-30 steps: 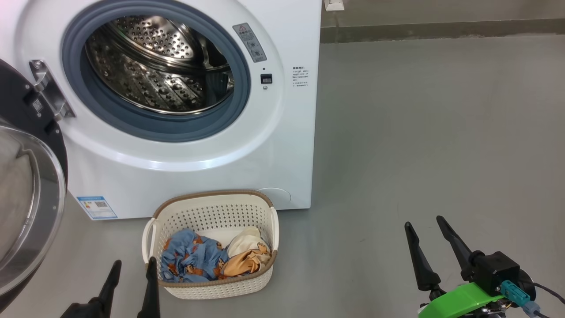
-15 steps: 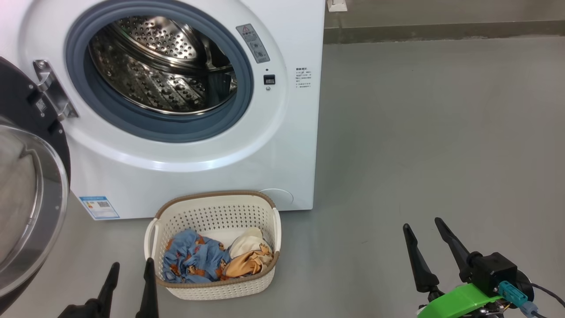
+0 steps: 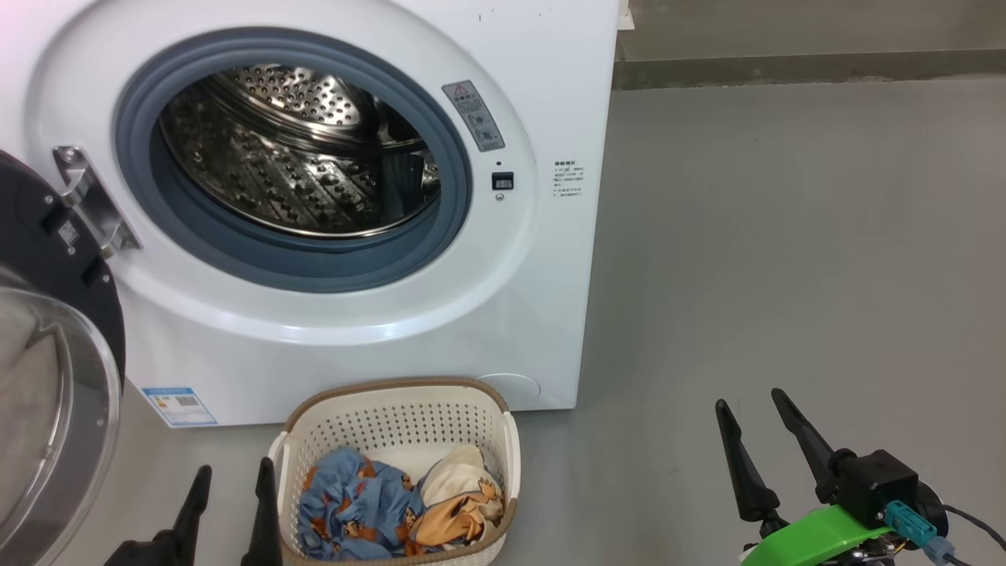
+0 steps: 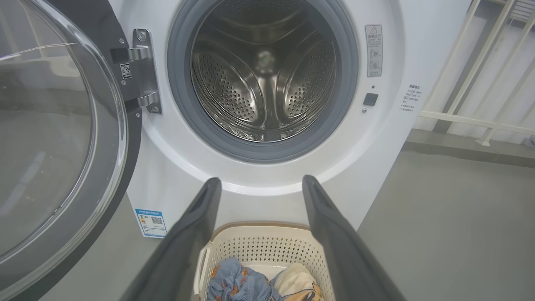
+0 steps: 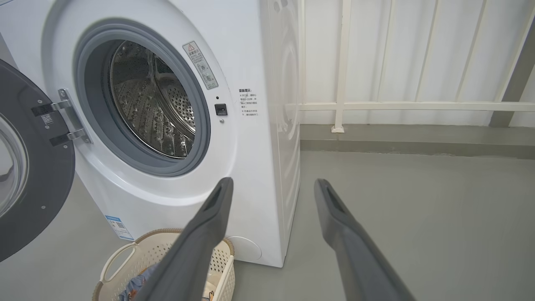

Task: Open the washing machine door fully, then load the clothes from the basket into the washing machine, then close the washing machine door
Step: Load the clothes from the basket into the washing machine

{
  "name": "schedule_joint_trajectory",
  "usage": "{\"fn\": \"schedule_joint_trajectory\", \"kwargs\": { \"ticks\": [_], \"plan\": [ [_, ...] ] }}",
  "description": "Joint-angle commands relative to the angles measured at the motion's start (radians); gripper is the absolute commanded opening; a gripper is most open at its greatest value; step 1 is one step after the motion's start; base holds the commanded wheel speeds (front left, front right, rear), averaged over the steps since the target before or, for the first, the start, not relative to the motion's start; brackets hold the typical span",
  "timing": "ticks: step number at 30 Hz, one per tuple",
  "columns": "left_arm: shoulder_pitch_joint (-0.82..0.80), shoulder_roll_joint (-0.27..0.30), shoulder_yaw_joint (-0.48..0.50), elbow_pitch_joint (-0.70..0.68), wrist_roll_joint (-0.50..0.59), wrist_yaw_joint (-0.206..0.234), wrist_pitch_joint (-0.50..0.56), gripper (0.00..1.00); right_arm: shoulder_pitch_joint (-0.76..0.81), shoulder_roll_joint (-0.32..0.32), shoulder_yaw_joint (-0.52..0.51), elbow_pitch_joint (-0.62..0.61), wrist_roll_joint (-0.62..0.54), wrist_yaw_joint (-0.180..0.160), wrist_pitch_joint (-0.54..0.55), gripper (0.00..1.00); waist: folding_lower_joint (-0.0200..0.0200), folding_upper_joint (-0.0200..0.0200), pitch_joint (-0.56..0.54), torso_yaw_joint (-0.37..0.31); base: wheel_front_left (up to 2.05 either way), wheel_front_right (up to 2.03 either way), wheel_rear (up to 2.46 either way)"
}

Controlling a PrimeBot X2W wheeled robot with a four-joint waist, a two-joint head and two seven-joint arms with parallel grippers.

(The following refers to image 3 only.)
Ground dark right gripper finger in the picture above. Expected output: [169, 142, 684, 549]
[770, 388, 838, 504]
[714, 399, 783, 524]

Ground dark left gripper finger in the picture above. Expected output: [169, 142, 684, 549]
[240, 458, 284, 566]
[169, 465, 213, 560]

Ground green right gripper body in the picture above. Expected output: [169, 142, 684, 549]
[739, 503, 897, 566]

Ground blue patterned garment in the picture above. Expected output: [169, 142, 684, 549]
[297, 447, 429, 561]

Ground cream and orange garment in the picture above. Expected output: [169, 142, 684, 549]
[405, 444, 506, 549]

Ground black glass washing machine door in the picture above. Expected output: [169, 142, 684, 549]
[0, 149, 127, 566]

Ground cream perforated laundry basket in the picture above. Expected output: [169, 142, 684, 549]
[267, 377, 522, 566]

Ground grey rubber door gasket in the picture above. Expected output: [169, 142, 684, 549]
[114, 28, 474, 294]

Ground white front-load washing machine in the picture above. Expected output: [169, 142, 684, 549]
[0, 0, 622, 429]

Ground metal door hinge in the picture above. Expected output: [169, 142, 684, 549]
[53, 145, 142, 259]

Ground blue energy label sticker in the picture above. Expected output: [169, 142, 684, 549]
[141, 386, 218, 428]

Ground round white filter cover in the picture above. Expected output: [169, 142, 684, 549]
[475, 373, 542, 410]

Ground perforated steel drum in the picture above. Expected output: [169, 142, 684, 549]
[160, 65, 442, 239]

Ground small printed text label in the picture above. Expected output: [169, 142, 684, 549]
[553, 161, 586, 199]

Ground grey warning sticker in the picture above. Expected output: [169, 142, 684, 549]
[442, 79, 506, 153]

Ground teal right camera connector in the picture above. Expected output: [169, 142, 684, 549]
[884, 501, 940, 543]

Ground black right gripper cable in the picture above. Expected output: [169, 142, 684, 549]
[939, 503, 1006, 566]

